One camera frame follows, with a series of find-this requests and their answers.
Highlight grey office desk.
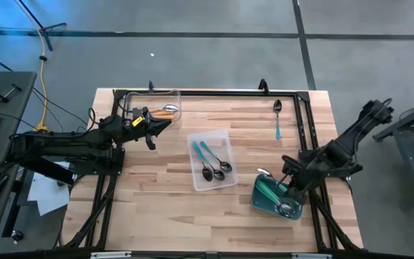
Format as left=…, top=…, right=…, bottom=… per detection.
left=0, top=71, right=37, bottom=255

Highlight silver mounting bracket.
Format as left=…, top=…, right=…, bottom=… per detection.
left=292, top=253, right=333, bottom=259
left=91, top=251, right=132, bottom=259

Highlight black aluminium rig frame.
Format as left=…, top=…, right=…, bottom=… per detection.
left=61, top=88, right=364, bottom=253

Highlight white paper sheet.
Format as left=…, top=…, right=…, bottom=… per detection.
left=27, top=160, right=70, bottom=217

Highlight yellow cable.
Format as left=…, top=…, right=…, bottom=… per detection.
left=12, top=0, right=50, bottom=130

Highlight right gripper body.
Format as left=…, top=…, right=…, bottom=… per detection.
left=281, top=155, right=325, bottom=204

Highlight black tripod stand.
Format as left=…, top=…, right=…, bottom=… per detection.
left=15, top=0, right=68, bottom=52

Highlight teal plastic bin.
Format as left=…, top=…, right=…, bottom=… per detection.
left=250, top=172, right=305, bottom=221

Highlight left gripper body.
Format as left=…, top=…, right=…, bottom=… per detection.
left=119, top=106, right=157, bottom=151

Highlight clear rectangular plastic bin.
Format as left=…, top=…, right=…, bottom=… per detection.
left=186, top=128, right=239, bottom=192

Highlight clear plastic bin with handles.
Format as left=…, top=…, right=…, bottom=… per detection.
left=125, top=88, right=183, bottom=123

